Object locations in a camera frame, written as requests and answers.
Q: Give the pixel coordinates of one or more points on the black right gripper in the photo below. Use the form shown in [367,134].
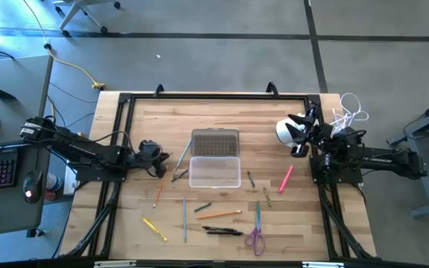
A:
[318,130]

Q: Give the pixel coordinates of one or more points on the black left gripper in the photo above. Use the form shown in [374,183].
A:
[148,152]

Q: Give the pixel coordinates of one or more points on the dark green crayon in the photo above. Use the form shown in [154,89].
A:
[180,175]
[251,179]

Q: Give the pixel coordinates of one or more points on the orange pencil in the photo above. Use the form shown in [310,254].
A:
[159,193]
[218,214]

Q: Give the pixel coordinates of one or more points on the clear plastic supply box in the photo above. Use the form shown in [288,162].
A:
[214,173]

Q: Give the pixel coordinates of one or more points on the pink highlighter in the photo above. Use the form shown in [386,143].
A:
[285,179]

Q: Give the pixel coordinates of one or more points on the light blue pencil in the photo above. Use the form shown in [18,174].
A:
[184,219]

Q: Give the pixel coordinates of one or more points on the yellow highlighter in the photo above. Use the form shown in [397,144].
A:
[154,229]

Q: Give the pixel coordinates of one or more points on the olive patterned crayon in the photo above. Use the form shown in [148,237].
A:
[267,196]

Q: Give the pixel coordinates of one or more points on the black pen clear barrel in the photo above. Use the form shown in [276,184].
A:
[218,228]

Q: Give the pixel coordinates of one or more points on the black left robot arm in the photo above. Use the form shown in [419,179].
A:
[88,150]

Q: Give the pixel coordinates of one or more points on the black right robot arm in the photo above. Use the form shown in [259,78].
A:
[386,160]

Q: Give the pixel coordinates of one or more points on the white box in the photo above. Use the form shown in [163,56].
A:
[70,184]

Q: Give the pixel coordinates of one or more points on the white spotlight lamp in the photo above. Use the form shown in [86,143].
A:
[283,136]

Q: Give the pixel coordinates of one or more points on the white blue cup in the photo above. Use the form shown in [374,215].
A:
[53,184]

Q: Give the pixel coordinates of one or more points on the black computer mouse red light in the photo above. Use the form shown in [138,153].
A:
[32,186]

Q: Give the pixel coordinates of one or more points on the black bar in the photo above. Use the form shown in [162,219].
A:
[2,93]

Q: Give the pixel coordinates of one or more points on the white office chair base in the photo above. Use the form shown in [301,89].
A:
[70,15]

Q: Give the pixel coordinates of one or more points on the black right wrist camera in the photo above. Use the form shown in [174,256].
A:
[299,150]

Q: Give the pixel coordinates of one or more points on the black frame clamp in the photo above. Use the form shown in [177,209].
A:
[271,85]
[159,86]

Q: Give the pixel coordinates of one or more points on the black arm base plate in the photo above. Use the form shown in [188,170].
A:
[345,175]
[99,175]

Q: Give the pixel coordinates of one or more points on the black aluminium table frame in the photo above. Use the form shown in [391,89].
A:
[218,96]

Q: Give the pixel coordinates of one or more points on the silver frame bracket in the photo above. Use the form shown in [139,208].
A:
[114,264]
[322,265]

